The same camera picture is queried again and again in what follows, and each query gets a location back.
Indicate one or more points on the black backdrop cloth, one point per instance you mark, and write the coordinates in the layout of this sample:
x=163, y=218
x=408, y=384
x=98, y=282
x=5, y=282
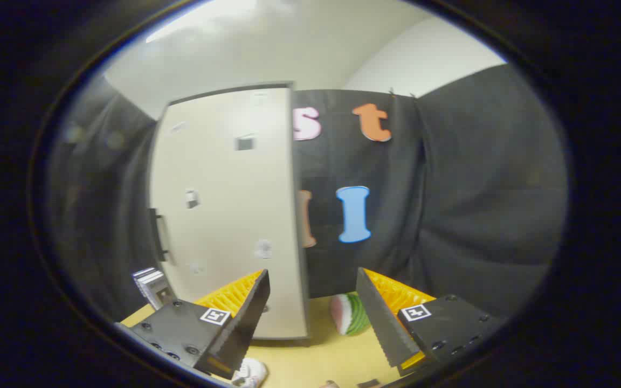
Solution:
x=477, y=188

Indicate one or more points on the watermelon slice toy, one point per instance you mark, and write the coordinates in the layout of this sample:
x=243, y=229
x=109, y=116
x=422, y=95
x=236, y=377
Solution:
x=351, y=315

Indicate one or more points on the white shoe with chevron stripes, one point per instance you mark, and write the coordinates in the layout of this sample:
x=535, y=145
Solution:
x=250, y=373

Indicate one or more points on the white shoe cabinet door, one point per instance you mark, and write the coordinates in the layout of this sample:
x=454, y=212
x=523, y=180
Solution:
x=224, y=188

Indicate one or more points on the white blue book set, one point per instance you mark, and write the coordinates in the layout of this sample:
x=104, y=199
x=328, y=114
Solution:
x=151, y=285

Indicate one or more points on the grey shoe cabinet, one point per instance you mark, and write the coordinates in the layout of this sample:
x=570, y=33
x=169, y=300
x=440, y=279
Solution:
x=301, y=269

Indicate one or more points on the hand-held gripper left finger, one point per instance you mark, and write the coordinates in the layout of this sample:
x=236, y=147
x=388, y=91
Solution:
x=251, y=318

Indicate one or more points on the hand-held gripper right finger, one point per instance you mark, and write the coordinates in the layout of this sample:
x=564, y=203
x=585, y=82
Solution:
x=383, y=323

